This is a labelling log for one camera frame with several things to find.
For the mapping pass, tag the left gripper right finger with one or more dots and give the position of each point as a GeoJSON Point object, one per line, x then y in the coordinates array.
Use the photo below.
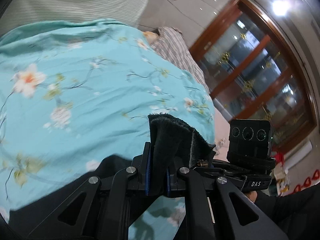
{"type": "Point", "coordinates": [175, 185]}

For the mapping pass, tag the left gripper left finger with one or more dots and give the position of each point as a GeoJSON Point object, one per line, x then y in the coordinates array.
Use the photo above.
{"type": "Point", "coordinates": [142, 163]}

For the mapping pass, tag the black pants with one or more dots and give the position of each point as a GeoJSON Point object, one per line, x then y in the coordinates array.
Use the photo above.
{"type": "Point", "coordinates": [103, 203]}

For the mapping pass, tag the teal floral bed sheet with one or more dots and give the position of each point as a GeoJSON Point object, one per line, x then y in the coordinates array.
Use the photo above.
{"type": "Point", "coordinates": [75, 94]}

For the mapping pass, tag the wooden glass cabinet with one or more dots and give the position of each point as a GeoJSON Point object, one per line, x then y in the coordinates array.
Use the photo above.
{"type": "Point", "coordinates": [252, 73]}

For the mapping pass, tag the grey checked pillow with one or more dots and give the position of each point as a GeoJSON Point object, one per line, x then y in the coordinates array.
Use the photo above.
{"type": "Point", "coordinates": [169, 43]}

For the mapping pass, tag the striped white headboard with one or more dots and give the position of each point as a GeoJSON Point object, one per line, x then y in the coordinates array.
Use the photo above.
{"type": "Point", "coordinates": [21, 12]}

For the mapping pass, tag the black camera box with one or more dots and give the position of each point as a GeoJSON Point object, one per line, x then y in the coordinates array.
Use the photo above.
{"type": "Point", "coordinates": [250, 141]}

